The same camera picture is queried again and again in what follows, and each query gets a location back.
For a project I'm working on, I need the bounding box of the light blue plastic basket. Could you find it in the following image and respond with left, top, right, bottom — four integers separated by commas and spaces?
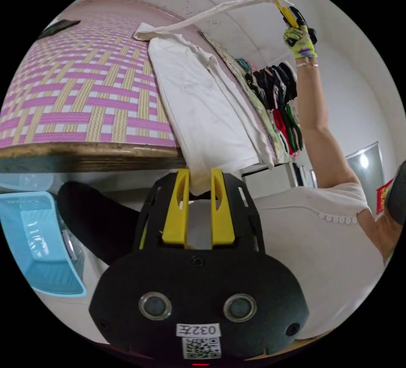
0, 191, 87, 297

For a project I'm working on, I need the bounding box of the bed with pink woven mat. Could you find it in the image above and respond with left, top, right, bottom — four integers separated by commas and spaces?
0, 0, 300, 173

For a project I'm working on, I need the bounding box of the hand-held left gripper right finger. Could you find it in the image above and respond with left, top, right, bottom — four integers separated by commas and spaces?
210, 168, 236, 247

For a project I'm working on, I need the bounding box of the white long-sleeve shirt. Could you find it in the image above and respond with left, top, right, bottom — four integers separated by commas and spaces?
133, 0, 296, 197

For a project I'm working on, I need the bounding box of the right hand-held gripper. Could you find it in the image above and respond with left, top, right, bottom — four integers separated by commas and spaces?
275, 0, 318, 44

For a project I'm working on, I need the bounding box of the person's body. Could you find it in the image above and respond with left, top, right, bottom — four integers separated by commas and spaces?
57, 160, 406, 342

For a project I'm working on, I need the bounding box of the person's right forearm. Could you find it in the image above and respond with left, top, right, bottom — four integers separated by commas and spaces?
295, 58, 364, 189

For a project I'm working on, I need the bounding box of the person's right hand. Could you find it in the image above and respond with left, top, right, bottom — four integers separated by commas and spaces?
283, 25, 318, 60

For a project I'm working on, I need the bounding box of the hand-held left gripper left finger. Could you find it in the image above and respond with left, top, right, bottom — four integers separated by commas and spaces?
162, 168, 191, 247

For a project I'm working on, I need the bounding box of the pile of clothes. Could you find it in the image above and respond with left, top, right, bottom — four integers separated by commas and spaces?
238, 58, 305, 156

